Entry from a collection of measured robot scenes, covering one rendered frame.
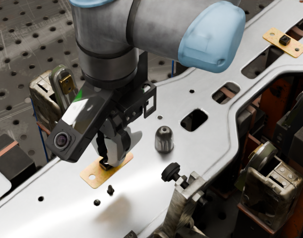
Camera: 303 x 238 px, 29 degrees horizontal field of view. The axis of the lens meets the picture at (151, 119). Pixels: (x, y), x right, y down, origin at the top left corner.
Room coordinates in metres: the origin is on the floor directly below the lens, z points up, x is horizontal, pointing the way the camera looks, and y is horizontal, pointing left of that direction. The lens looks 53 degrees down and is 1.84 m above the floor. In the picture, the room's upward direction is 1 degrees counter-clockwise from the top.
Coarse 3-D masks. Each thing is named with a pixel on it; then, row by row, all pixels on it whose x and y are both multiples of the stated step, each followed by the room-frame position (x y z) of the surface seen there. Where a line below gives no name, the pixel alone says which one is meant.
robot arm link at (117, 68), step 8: (136, 48) 0.49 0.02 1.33; (80, 56) 0.48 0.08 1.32; (88, 56) 0.47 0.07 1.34; (120, 56) 0.47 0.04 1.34; (128, 56) 0.48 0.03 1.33; (136, 56) 0.49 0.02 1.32; (80, 64) 0.49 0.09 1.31; (88, 64) 0.47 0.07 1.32; (96, 64) 0.47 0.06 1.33; (104, 64) 0.46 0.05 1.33; (112, 64) 0.47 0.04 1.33; (120, 64) 0.47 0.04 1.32; (128, 64) 0.47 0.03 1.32; (136, 64) 0.49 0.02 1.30; (88, 72) 0.47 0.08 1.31; (96, 72) 0.47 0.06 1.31; (104, 72) 0.46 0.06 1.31; (112, 72) 0.47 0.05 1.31; (120, 72) 0.47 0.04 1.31; (128, 72) 0.47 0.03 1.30
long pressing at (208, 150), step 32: (288, 0) 0.93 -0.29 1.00; (256, 32) 0.84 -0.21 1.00; (288, 64) 0.76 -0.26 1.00; (160, 96) 0.68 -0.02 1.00; (192, 96) 0.68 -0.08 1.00; (256, 96) 0.68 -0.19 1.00; (224, 128) 0.61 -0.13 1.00; (160, 160) 0.54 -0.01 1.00; (192, 160) 0.54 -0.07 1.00; (224, 160) 0.54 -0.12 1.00; (32, 192) 0.48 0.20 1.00; (64, 192) 0.48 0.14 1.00; (96, 192) 0.48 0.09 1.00; (128, 192) 0.48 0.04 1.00; (160, 192) 0.48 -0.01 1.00; (0, 224) 0.43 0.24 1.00; (32, 224) 0.43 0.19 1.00; (64, 224) 0.43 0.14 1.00; (96, 224) 0.43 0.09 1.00; (128, 224) 0.42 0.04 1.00; (160, 224) 0.42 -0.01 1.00
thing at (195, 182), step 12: (168, 168) 0.39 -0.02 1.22; (168, 180) 0.38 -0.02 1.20; (180, 180) 0.38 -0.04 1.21; (192, 180) 0.38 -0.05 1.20; (204, 180) 0.38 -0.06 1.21; (180, 192) 0.36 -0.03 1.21; (192, 192) 0.36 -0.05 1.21; (180, 204) 0.36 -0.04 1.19; (192, 204) 0.37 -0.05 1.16; (204, 204) 0.35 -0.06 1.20; (168, 216) 0.37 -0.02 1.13; (180, 216) 0.36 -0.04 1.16; (168, 228) 0.37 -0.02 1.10; (180, 228) 0.37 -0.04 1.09
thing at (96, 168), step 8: (96, 160) 0.49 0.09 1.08; (104, 160) 0.49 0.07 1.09; (128, 160) 0.49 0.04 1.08; (88, 168) 0.48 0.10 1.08; (96, 168) 0.48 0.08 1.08; (104, 168) 0.48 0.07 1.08; (112, 168) 0.48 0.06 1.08; (120, 168) 0.48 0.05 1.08; (80, 176) 0.47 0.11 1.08; (88, 176) 0.47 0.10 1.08; (96, 176) 0.47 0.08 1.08; (104, 176) 0.47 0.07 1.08; (88, 184) 0.45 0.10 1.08; (96, 184) 0.45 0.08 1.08
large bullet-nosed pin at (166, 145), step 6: (162, 126) 0.58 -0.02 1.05; (156, 132) 0.57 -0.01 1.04; (162, 132) 0.57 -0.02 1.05; (168, 132) 0.57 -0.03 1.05; (156, 138) 0.57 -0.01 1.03; (162, 138) 0.56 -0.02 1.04; (168, 138) 0.56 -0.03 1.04; (156, 144) 0.57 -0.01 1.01; (162, 144) 0.56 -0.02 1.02; (168, 144) 0.56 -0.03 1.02; (162, 150) 0.56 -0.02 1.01; (168, 150) 0.56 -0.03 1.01
